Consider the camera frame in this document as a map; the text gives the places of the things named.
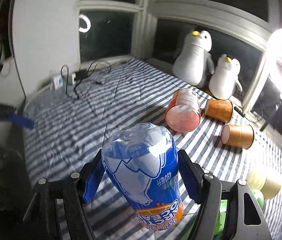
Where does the small plush penguin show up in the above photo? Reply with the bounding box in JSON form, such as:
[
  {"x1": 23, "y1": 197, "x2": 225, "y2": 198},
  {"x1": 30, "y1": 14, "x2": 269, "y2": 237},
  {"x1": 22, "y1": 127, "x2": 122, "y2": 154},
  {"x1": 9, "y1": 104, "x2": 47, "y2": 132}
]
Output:
[{"x1": 209, "y1": 54, "x2": 243, "y2": 100}]

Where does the far brown paper cup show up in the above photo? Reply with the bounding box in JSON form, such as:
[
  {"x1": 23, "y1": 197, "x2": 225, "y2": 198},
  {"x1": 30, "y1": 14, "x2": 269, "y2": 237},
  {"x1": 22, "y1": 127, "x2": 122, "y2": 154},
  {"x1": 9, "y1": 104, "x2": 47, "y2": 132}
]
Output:
[{"x1": 204, "y1": 99, "x2": 234, "y2": 124}]

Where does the large plush penguin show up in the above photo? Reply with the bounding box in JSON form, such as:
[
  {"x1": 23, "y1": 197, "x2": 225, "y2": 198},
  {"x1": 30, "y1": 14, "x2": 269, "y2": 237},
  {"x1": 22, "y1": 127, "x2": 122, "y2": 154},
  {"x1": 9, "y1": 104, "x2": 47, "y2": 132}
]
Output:
[{"x1": 172, "y1": 30, "x2": 215, "y2": 88}]

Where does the brown paper cup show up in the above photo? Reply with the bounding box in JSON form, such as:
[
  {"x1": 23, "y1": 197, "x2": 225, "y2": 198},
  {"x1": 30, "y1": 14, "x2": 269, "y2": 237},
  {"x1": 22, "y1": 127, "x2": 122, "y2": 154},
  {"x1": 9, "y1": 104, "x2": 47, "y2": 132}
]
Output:
[
  {"x1": 204, "y1": 99, "x2": 234, "y2": 124},
  {"x1": 221, "y1": 125, "x2": 254, "y2": 150}
]

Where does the orange pink plastic bottle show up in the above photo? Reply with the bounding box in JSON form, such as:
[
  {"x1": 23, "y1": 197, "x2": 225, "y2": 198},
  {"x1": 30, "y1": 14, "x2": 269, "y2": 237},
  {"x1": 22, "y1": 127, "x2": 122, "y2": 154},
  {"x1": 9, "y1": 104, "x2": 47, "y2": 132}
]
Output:
[{"x1": 165, "y1": 88, "x2": 201, "y2": 133}]

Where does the black light tripod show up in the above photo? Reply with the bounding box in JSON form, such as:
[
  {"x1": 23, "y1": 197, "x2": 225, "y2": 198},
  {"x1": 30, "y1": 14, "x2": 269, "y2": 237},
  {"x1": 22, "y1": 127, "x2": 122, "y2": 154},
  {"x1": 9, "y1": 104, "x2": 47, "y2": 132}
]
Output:
[{"x1": 233, "y1": 97, "x2": 282, "y2": 133}]

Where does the near brown paper cup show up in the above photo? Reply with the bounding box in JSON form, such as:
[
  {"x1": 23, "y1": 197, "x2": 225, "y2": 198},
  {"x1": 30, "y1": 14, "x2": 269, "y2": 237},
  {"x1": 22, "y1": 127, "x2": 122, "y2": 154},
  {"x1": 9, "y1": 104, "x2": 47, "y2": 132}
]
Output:
[{"x1": 221, "y1": 125, "x2": 254, "y2": 150}]

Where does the black charger cable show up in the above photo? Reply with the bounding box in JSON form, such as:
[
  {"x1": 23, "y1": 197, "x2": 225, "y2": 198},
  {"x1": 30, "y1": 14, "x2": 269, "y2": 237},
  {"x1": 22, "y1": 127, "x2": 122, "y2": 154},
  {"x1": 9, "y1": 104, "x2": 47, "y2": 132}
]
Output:
[{"x1": 60, "y1": 60, "x2": 113, "y2": 100}]

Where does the black power adapter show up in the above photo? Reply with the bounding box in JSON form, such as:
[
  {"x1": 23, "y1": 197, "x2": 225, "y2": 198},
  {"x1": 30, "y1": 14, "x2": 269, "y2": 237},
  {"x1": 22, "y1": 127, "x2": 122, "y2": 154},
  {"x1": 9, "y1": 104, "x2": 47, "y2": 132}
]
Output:
[{"x1": 75, "y1": 69, "x2": 87, "y2": 81}]

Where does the green plastic bottle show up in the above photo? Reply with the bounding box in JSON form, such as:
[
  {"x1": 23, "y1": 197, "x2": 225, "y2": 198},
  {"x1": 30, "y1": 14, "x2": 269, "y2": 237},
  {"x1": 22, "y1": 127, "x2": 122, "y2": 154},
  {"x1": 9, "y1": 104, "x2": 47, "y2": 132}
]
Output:
[{"x1": 213, "y1": 184, "x2": 269, "y2": 239}]

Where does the white power strip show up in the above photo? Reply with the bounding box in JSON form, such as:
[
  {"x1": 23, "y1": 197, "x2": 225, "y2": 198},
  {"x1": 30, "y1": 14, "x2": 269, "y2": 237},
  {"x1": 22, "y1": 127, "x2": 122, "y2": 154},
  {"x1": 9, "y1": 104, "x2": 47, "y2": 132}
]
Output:
[{"x1": 50, "y1": 73, "x2": 76, "y2": 90}]

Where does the white ring light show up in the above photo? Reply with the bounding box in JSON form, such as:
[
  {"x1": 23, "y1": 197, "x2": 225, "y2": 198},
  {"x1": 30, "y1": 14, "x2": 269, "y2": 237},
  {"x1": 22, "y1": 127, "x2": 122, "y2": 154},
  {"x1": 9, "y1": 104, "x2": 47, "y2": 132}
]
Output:
[{"x1": 264, "y1": 29, "x2": 282, "y2": 95}]

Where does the blue label plastic bottle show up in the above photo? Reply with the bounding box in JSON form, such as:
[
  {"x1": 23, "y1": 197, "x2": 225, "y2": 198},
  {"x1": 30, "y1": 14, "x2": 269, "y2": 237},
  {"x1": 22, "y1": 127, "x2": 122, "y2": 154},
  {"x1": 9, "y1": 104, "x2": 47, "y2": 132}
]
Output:
[{"x1": 101, "y1": 123, "x2": 183, "y2": 231}]

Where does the blue white striped bedsheet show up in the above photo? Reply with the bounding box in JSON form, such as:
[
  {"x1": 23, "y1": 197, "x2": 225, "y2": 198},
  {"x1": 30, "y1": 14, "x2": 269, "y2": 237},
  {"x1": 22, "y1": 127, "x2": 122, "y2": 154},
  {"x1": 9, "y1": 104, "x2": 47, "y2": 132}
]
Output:
[{"x1": 24, "y1": 60, "x2": 282, "y2": 239}]

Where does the cream paper cup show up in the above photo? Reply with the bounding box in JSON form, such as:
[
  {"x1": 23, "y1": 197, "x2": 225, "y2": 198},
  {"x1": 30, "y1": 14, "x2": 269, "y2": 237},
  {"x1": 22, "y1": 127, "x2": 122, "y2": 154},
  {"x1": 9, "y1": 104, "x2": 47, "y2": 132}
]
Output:
[{"x1": 247, "y1": 169, "x2": 282, "y2": 199}]

